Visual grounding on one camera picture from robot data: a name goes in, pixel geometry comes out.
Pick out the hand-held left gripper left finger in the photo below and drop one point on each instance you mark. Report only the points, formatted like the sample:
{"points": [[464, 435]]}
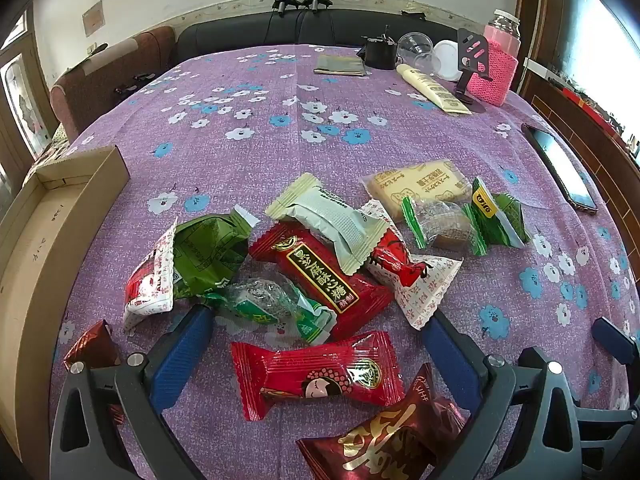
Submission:
{"points": [[180, 355]]}

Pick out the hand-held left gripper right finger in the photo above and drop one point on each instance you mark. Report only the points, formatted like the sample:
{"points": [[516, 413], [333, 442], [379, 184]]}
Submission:
{"points": [[450, 355]]}

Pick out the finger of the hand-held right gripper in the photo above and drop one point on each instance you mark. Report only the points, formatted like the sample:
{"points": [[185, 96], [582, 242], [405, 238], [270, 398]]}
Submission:
{"points": [[611, 340], [610, 417]]}

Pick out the red and white snack packet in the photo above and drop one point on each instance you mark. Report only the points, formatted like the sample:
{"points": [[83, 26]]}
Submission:
{"points": [[145, 285], [415, 280]]}

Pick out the small dark red packet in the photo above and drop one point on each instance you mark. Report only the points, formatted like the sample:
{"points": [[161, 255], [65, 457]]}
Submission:
{"points": [[92, 347]]}

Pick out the plain green snack packet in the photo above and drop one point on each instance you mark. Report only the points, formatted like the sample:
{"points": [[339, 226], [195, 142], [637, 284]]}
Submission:
{"points": [[210, 255]]}

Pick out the clear sesame snack packet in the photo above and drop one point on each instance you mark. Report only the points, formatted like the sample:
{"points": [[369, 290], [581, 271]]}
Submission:
{"points": [[270, 300]]}

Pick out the dark red gold print packet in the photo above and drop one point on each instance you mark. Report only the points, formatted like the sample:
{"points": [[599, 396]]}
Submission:
{"points": [[380, 440]]}

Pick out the clear packet with green edges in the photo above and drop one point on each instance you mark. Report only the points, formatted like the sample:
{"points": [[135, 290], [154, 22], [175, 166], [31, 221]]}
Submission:
{"points": [[445, 225]]}

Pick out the red packet with face print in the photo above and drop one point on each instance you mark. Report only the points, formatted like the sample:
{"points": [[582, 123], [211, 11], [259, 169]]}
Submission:
{"points": [[320, 375]]}

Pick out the green packet with yellow label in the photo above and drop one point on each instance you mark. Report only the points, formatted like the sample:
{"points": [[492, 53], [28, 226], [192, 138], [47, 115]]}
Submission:
{"points": [[505, 217]]}

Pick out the red packet with black label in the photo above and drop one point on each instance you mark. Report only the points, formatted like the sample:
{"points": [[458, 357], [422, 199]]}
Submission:
{"points": [[320, 280]]}

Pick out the pale yellow biscuit packet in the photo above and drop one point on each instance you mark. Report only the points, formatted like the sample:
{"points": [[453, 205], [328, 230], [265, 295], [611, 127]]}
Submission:
{"points": [[415, 182]]}

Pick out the brown cardboard box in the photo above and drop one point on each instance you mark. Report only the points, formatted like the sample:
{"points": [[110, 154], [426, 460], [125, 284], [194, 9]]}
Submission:
{"points": [[45, 240]]}

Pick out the white pale green snack packet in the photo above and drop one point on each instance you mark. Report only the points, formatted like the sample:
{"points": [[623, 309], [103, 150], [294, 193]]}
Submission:
{"points": [[325, 217]]}

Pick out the black smartphone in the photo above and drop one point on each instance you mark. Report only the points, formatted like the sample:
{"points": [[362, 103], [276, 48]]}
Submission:
{"points": [[560, 165]]}

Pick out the purple floral tablecloth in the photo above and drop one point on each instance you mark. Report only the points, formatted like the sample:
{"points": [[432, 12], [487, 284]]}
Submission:
{"points": [[300, 150]]}

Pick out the cream yellow tube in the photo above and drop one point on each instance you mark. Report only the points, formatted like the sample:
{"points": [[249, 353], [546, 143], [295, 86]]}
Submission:
{"points": [[435, 91]]}

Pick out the brown armchair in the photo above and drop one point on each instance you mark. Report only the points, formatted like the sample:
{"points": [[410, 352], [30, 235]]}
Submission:
{"points": [[100, 85]]}

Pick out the bottle in pink knit sleeve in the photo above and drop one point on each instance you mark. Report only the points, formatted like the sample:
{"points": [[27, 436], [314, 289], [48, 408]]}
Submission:
{"points": [[497, 70]]}

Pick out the white round lid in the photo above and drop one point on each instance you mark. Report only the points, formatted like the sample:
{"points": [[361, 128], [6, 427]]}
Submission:
{"points": [[447, 57]]}

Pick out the wooden glass door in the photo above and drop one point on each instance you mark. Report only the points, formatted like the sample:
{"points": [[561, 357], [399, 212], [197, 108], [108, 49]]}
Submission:
{"points": [[20, 95]]}

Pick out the black phone stand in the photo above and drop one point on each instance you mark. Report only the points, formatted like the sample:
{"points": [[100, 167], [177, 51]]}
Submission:
{"points": [[472, 50]]}

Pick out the clear plastic cup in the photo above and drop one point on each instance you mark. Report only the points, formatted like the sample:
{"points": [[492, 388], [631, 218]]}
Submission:
{"points": [[415, 50]]}

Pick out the black pouch with tools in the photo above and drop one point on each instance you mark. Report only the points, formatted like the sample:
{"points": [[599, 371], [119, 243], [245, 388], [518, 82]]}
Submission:
{"points": [[380, 55]]}

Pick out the olive folded pouch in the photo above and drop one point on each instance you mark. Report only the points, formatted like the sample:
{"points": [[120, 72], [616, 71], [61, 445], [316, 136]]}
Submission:
{"points": [[340, 65]]}

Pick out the black sofa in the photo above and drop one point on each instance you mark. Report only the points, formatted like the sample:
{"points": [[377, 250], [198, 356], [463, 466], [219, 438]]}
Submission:
{"points": [[240, 35]]}

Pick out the black clamp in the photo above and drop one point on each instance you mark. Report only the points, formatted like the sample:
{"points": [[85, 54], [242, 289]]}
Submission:
{"points": [[283, 2], [315, 0]]}

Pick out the small wall plaque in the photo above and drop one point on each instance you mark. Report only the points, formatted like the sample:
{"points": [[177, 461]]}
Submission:
{"points": [[93, 18]]}

